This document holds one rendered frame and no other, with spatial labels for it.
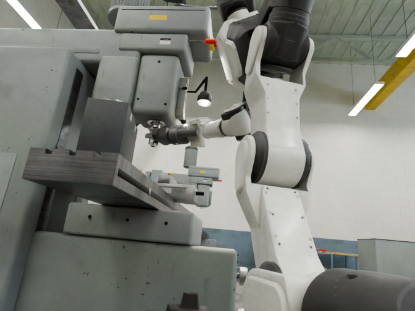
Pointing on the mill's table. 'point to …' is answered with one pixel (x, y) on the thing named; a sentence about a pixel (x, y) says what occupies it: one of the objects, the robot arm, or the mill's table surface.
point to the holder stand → (108, 128)
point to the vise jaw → (166, 179)
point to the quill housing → (157, 89)
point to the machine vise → (180, 192)
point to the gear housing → (160, 47)
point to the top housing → (170, 24)
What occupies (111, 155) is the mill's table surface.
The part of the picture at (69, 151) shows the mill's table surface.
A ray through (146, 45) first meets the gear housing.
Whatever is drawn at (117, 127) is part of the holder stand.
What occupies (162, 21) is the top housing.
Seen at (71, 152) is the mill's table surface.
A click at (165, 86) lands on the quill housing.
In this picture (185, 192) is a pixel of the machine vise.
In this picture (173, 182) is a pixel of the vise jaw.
